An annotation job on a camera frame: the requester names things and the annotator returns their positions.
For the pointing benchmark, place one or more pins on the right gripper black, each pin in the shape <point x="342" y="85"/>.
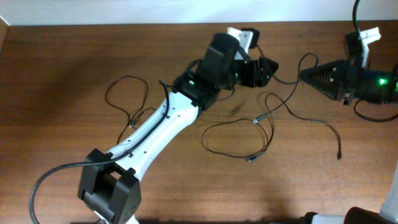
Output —
<point x="337" y="72"/>

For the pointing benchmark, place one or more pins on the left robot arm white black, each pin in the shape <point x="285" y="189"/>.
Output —
<point x="110" y="183"/>

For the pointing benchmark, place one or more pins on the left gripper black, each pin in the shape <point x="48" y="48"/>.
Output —
<point x="256" y="73"/>

